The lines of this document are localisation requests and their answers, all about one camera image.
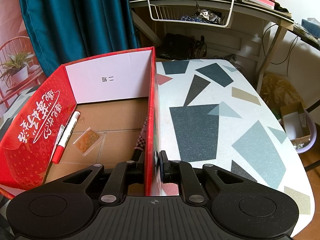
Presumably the geometric patterned tablecloth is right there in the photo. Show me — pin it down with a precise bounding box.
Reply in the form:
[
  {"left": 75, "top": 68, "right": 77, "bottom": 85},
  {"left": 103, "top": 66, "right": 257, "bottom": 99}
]
[{"left": 156, "top": 60, "right": 315, "bottom": 234}]

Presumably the lavender plastic bin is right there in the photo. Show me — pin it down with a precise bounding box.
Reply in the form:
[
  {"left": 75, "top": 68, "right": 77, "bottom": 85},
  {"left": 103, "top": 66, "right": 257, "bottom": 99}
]
[{"left": 295, "top": 111, "right": 317, "bottom": 154}]

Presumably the pink book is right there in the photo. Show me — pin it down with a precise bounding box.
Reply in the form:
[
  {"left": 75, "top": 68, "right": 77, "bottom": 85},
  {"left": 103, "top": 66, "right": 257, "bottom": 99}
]
[{"left": 247, "top": 0, "right": 275, "bottom": 9}]

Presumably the black white checkered pen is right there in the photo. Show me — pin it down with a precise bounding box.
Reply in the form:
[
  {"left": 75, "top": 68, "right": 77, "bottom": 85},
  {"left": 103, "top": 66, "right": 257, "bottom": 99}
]
[{"left": 131, "top": 118, "right": 148, "bottom": 161}]

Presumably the teal curtain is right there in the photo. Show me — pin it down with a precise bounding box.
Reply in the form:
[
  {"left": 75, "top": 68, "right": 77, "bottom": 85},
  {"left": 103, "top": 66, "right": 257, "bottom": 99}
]
[{"left": 20, "top": 0, "right": 139, "bottom": 76}]

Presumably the small open cardboard box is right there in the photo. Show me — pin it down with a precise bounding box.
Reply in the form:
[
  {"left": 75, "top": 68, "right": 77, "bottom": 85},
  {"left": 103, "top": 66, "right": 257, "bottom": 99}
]
[{"left": 280, "top": 102, "right": 310, "bottom": 146}]

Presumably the clear case orange card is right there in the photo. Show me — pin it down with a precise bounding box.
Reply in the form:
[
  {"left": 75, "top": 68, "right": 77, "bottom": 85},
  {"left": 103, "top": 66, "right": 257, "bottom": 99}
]
[{"left": 73, "top": 127, "right": 102, "bottom": 156}]

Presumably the red white marker pen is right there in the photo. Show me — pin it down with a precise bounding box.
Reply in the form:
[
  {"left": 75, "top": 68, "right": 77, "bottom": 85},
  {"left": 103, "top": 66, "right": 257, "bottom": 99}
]
[{"left": 52, "top": 111, "right": 81, "bottom": 164}]

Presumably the white wire basket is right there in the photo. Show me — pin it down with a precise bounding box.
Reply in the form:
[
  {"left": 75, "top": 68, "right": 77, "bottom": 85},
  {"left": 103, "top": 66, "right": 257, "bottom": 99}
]
[{"left": 147, "top": 0, "right": 234, "bottom": 29}]

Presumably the white desk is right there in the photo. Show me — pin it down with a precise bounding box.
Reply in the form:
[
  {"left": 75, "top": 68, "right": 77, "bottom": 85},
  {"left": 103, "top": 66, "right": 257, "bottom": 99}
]
[{"left": 130, "top": 0, "right": 294, "bottom": 92}]

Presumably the red cardboard box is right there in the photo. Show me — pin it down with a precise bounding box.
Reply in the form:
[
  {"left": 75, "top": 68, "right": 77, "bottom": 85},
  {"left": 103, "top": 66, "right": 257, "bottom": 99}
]
[{"left": 1, "top": 47, "right": 159, "bottom": 199}]

